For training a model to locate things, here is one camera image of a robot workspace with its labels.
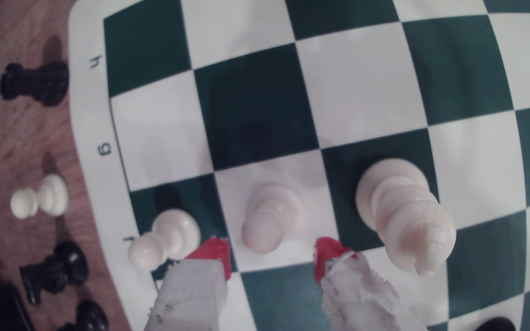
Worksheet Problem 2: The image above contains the white chess pawn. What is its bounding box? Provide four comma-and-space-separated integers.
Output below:
128, 209, 201, 272
241, 182, 306, 254
10, 174, 70, 219

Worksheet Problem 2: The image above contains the black chess pawn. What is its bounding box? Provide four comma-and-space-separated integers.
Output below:
58, 300, 109, 331

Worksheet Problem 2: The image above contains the black chess rook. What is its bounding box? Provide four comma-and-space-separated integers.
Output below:
0, 61, 70, 107

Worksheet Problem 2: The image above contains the green and white chess mat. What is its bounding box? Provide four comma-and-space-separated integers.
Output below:
68, 0, 530, 331

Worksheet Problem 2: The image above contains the black chess knight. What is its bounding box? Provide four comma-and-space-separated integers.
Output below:
20, 241, 89, 306

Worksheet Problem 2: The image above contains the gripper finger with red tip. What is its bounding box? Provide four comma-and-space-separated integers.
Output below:
144, 237, 232, 331
314, 237, 429, 331

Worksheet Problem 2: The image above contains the black box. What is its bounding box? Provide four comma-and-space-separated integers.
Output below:
0, 283, 36, 331

